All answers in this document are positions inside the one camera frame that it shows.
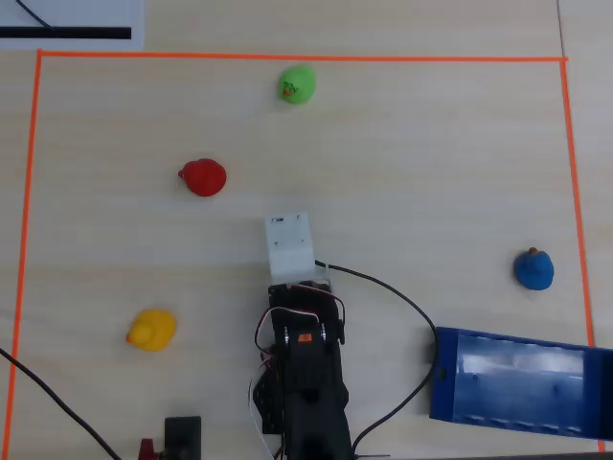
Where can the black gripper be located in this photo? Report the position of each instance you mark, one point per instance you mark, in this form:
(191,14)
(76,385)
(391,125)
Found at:
(298,293)

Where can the green rubber duck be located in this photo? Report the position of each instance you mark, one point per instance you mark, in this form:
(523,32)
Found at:
(298,86)

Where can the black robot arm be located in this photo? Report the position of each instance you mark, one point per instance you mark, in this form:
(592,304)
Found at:
(311,388)

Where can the yellow rubber duck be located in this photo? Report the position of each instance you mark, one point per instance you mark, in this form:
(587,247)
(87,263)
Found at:
(154,330)

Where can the red rubber duck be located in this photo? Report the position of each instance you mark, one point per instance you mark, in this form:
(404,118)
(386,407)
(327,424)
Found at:
(206,178)

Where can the blue plastic box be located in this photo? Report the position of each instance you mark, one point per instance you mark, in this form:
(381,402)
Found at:
(517,378)

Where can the blue rubber duck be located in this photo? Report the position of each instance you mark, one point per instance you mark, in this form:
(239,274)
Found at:
(534,271)

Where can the orange tape line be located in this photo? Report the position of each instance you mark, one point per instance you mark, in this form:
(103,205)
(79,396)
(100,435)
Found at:
(572,158)
(29,191)
(287,57)

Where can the white board with black stripe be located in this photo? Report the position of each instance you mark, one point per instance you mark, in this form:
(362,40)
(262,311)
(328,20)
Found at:
(72,16)

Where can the white camera box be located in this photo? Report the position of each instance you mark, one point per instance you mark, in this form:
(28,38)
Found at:
(289,244)

